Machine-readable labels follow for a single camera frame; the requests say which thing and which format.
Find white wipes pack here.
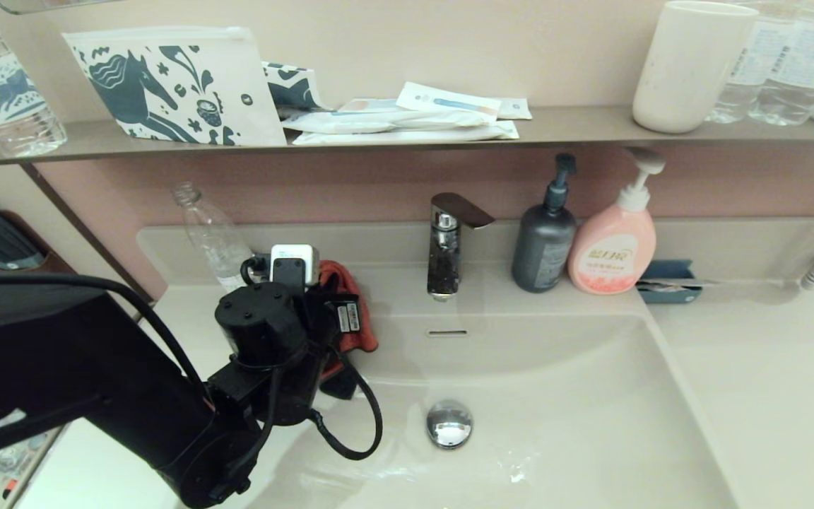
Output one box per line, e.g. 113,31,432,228
281,109,500,134

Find clear water bottle white label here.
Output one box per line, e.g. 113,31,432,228
707,0,801,124
748,0,814,127

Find grey wall shelf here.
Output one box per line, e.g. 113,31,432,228
0,106,814,168

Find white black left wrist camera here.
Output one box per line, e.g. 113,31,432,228
269,244,321,288

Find empty clear plastic bottle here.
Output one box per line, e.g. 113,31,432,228
172,182,258,292

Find orange cleaning cloth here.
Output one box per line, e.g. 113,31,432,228
317,259,380,401

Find white sachet blue stripe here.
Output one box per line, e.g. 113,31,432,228
397,82,503,127

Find white sachet peach print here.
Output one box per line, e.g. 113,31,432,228
340,98,408,115

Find thin white stick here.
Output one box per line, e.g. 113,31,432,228
638,278,724,292

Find white sink basin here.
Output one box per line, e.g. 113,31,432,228
244,311,743,509

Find dark grey pump bottle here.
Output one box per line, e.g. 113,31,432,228
512,153,579,293

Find chrome drain stopper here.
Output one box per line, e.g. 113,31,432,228
426,399,474,450

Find pink pump soap bottle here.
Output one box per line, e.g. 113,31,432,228
567,147,666,296

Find water bottle blue deer label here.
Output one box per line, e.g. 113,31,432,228
0,0,69,157

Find chrome sink faucet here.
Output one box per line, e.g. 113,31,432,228
427,192,497,303

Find shrink-wrapped water bottle pack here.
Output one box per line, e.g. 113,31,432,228
0,424,61,496

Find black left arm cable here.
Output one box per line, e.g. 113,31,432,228
0,256,384,462

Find folded blue print pouch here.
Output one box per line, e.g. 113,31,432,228
261,62,331,116

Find white plastic cup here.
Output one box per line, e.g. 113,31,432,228
632,0,760,134

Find brown hair dryer holder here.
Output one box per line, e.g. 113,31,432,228
0,211,79,278

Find wall mirror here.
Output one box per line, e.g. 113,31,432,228
0,0,146,15

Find blue plastic box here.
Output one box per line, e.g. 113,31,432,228
637,259,702,305

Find white pouch blue horse print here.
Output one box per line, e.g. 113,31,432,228
61,26,288,147

